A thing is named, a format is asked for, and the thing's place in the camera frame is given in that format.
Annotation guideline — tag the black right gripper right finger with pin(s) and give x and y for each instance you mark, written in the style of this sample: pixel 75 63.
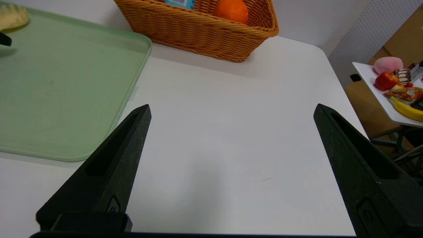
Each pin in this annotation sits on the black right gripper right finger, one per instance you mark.
pixel 373 185

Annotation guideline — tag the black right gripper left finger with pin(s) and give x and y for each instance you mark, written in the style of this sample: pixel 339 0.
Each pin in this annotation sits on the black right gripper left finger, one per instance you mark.
pixel 109 172

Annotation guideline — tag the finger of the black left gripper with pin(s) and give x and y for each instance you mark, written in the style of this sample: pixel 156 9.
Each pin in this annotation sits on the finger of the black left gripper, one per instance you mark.
pixel 4 39

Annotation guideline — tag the clear water bottle blue label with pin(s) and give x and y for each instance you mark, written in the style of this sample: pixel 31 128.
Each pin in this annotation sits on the clear water bottle blue label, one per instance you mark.
pixel 180 3

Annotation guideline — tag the orange fruit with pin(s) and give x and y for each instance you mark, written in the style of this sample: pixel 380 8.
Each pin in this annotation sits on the orange fruit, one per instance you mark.
pixel 231 11

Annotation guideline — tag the orange wicker basket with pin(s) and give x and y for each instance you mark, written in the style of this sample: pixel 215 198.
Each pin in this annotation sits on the orange wicker basket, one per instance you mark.
pixel 198 33

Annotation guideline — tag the light green plastic tray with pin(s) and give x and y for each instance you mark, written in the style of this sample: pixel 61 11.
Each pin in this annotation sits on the light green plastic tray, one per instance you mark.
pixel 66 92

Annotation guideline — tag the yellow banana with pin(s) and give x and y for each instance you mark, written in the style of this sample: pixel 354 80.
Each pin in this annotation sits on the yellow banana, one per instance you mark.
pixel 408 110

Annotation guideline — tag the black snack packet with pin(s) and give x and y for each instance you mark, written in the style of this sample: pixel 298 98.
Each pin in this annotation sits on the black snack packet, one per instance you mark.
pixel 418 105

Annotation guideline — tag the orange snack packet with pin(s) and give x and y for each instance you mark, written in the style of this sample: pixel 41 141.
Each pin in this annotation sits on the orange snack packet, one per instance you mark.
pixel 404 93

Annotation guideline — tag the red apple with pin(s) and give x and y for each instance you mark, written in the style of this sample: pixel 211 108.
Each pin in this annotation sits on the red apple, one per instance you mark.
pixel 386 81

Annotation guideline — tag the black table corner cap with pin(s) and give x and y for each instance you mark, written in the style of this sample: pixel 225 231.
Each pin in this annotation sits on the black table corner cap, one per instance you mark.
pixel 355 77

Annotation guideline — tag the white side table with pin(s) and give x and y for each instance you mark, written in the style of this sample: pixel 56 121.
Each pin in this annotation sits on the white side table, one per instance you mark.
pixel 366 74

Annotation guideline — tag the brown white chocolate cake toy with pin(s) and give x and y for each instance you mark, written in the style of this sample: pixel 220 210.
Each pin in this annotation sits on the brown white chocolate cake toy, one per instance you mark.
pixel 403 76

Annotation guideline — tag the pink peach toy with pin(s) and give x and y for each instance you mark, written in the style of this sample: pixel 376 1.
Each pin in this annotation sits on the pink peach toy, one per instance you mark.
pixel 388 65

